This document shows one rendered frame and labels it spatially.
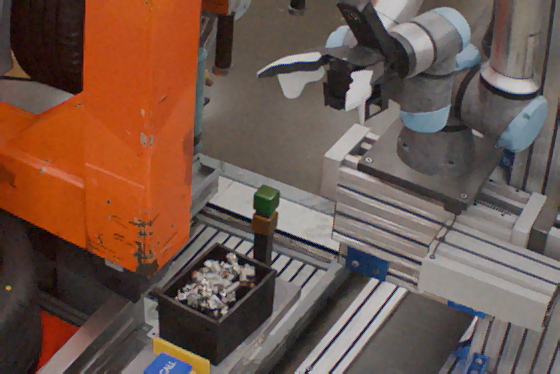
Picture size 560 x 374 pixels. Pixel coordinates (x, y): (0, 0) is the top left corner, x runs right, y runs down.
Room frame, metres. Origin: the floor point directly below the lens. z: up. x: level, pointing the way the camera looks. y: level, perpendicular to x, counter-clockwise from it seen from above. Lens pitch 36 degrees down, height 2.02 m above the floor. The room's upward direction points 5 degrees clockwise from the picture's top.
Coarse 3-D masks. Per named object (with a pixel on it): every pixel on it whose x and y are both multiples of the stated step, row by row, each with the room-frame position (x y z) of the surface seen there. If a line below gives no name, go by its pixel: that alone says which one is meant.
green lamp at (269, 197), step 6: (264, 186) 1.89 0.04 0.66; (258, 192) 1.87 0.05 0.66; (264, 192) 1.87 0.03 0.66; (270, 192) 1.87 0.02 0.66; (276, 192) 1.87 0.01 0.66; (258, 198) 1.86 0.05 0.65; (264, 198) 1.85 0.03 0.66; (270, 198) 1.85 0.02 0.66; (276, 198) 1.87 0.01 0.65; (258, 204) 1.86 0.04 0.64; (264, 204) 1.85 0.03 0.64; (270, 204) 1.85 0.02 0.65; (276, 204) 1.87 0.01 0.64; (258, 210) 1.86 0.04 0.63; (264, 210) 1.85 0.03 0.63; (270, 210) 1.85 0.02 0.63
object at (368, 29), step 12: (348, 0) 1.40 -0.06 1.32; (360, 0) 1.40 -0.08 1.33; (348, 12) 1.40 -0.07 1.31; (360, 12) 1.38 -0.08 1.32; (372, 12) 1.40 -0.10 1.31; (348, 24) 1.42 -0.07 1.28; (360, 24) 1.40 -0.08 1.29; (372, 24) 1.39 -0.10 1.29; (360, 36) 1.42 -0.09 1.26; (372, 36) 1.40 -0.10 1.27; (384, 36) 1.41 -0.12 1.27; (384, 48) 1.41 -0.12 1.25
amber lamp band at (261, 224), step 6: (252, 216) 1.86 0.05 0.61; (258, 216) 1.86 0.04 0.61; (276, 216) 1.87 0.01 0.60; (252, 222) 1.86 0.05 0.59; (258, 222) 1.86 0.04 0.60; (264, 222) 1.85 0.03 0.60; (270, 222) 1.85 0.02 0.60; (276, 222) 1.87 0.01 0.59; (252, 228) 1.86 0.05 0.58; (258, 228) 1.86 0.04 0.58; (264, 228) 1.85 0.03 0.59; (270, 228) 1.85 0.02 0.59; (264, 234) 1.85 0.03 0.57; (270, 234) 1.85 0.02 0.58
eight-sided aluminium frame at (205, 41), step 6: (204, 18) 2.57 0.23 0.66; (210, 18) 2.54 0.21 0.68; (216, 18) 2.54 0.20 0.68; (204, 24) 2.57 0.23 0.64; (210, 24) 2.53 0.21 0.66; (216, 24) 2.55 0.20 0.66; (204, 30) 2.52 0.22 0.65; (210, 30) 2.52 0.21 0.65; (204, 36) 2.51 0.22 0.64; (210, 36) 2.52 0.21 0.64; (198, 42) 2.50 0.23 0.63; (204, 42) 2.50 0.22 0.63; (210, 42) 2.52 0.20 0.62; (204, 48) 2.49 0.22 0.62; (210, 48) 2.52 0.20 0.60
